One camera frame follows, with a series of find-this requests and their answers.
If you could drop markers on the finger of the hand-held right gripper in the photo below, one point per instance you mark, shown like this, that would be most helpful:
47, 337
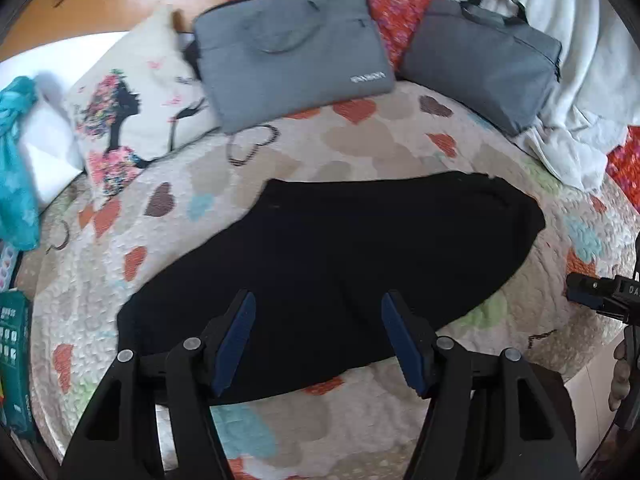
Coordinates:
587, 292

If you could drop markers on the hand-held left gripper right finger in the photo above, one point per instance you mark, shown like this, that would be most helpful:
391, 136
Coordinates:
402, 345

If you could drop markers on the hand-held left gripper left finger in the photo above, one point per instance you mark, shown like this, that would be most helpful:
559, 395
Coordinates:
235, 340

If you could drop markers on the black pants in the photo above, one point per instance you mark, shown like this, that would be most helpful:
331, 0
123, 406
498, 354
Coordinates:
325, 270

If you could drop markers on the person's right hand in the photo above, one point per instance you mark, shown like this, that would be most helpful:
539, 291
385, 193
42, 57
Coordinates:
620, 375

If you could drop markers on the heart print quilt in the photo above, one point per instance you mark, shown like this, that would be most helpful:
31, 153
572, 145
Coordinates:
350, 145

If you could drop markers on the green box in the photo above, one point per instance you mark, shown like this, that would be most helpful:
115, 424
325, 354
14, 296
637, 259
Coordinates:
14, 360

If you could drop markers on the blue white tray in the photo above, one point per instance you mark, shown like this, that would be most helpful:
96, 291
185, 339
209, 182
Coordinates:
7, 267

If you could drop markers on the printed figure pillow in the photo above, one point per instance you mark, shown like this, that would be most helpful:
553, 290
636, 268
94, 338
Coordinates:
145, 110

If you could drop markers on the dark grey laptop bag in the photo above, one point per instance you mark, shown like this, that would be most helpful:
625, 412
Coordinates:
480, 70

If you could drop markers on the white pillow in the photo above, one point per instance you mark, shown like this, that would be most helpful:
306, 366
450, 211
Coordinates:
50, 150

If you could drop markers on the white sheet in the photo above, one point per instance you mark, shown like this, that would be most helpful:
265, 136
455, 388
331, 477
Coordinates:
580, 20

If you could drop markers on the teal cloth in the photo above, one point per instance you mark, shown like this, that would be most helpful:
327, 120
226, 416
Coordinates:
15, 175

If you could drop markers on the light grey laptop bag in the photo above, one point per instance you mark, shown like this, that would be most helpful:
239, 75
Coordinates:
285, 55

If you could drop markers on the brown wooden knob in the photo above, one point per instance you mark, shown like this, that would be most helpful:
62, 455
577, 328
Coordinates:
176, 20

